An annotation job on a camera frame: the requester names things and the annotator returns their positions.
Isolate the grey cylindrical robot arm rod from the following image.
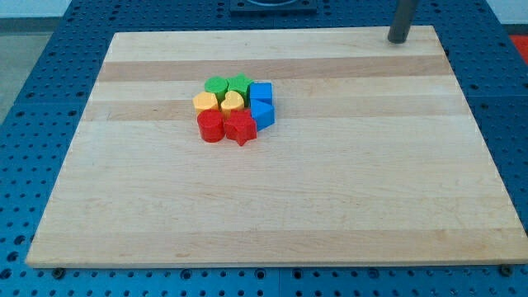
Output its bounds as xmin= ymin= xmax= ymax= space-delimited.
xmin=387 ymin=0 xmax=419 ymax=45

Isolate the red star block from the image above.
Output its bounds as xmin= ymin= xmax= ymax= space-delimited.
xmin=224 ymin=110 xmax=257 ymax=146

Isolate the blue triangle block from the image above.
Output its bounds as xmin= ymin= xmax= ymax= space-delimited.
xmin=250 ymin=100 xmax=275 ymax=131

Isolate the yellow heart block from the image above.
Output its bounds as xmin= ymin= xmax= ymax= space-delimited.
xmin=220 ymin=91 xmax=245 ymax=120

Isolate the blue cube block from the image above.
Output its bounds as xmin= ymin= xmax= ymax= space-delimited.
xmin=249 ymin=82 xmax=273 ymax=105

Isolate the red cylinder block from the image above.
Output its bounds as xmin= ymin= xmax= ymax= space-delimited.
xmin=197 ymin=110 xmax=225 ymax=143

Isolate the green star block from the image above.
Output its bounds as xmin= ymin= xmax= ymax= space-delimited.
xmin=227 ymin=73 xmax=253 ymax=107

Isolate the yellow pentagon block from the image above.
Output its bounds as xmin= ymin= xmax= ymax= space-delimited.
xmin=192 ymin=92 xmax=219 ymax=115

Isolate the green cylinder block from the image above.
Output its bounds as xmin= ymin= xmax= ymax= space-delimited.
xmin=204 ymin=76 xmax=229 ymax=102

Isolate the light wooden board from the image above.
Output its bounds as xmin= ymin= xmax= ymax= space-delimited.
xmin=26 ymin=26 xmax=527 ymax=268

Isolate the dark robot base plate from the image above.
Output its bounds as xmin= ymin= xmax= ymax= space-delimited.
xmin=229 ymin=0 xmax=318 ymax=15

